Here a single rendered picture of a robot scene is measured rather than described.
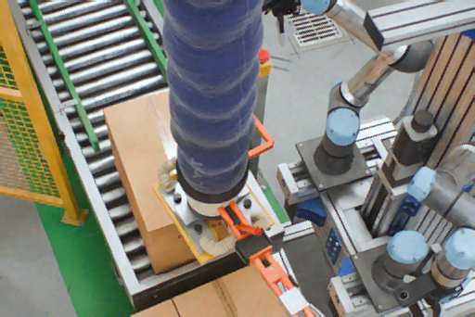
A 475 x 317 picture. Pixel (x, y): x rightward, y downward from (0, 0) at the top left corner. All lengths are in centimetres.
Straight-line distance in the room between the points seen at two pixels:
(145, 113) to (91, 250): 102
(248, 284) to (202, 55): 146
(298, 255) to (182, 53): 187
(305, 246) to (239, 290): 60
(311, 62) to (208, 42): 277
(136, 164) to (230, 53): 116
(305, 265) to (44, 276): 131
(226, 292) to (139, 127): 76
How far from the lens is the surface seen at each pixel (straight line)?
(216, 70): 150
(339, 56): 425
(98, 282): 339
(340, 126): 231
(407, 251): 210
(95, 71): 341
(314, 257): 321
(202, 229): 217
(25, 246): 356
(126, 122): 268
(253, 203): 223
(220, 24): 140
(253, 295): 274
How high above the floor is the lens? 309
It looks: 60 degrees down
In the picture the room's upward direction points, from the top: 5 degrees clockwise
